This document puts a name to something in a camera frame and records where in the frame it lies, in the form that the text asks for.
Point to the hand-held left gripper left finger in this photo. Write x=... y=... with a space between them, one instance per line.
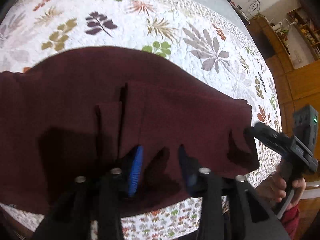
x=135 y=172

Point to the maroon pants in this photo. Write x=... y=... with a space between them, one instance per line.
x=75 y=105

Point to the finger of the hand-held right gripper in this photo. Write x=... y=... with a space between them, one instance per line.
x=267 y=141
x=268 y=130

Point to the wooden shelf unit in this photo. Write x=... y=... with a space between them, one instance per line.
x=306 y=35

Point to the person's right forearm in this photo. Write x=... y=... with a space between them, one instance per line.
x=291 y=220

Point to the floral quilted bedspread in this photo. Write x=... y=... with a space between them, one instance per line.
x=125 y=25

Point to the white power strip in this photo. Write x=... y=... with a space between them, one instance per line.
x=283 y=26

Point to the person's right hand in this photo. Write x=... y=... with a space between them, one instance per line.
x=280 y=185

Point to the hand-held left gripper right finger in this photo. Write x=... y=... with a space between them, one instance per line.
x=186 y=170

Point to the wooden desk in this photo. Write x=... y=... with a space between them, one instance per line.
x=272 y=45

